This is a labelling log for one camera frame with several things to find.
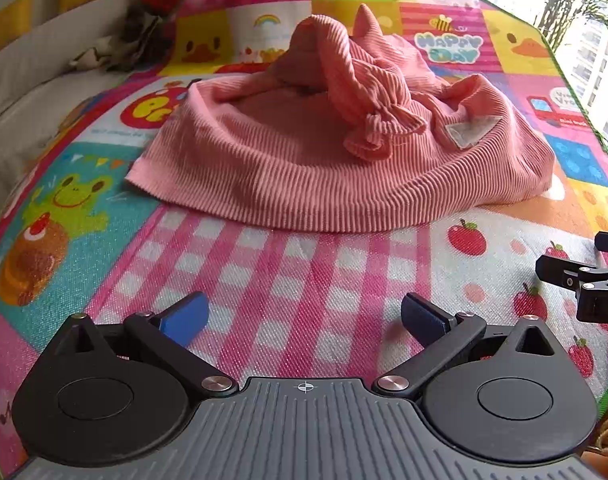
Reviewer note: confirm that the pink ribbed garment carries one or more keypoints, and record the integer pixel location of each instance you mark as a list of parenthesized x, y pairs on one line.
[(284, 175)]

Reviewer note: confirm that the grey stuffed toy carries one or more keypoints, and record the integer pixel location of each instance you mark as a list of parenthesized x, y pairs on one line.
[(138, 30)]

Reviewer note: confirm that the white sofa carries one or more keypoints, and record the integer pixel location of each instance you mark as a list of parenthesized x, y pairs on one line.
[(28, 95)]

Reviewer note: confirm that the white stuffed toy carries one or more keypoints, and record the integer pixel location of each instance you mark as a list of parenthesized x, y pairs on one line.
[(91, 55)]

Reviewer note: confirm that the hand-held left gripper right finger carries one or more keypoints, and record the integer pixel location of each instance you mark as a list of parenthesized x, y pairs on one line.
[(425, 319)]

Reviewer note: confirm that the colourful cartoon play mat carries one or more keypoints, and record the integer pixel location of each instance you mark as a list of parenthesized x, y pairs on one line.
[(284, 270)]

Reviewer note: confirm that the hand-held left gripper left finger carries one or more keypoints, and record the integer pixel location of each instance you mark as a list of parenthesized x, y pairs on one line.
[(186, 321)]

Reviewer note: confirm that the window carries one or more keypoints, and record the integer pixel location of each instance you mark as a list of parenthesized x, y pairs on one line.
[(599, 60)]

